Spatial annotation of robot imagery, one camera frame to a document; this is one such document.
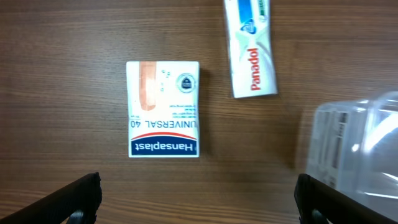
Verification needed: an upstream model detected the white Hansaplast plaster box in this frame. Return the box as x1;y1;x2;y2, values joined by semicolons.
126;61;200;158

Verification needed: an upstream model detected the clear plastic container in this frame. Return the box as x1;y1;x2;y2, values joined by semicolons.
305;90;397;221

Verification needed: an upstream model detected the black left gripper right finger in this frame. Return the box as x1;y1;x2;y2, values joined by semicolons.
294;174;397;224

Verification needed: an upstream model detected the white Panadol box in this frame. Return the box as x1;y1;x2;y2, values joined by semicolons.
224;0;278;98

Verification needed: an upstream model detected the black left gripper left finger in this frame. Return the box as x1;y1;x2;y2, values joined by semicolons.
1;172;102;224

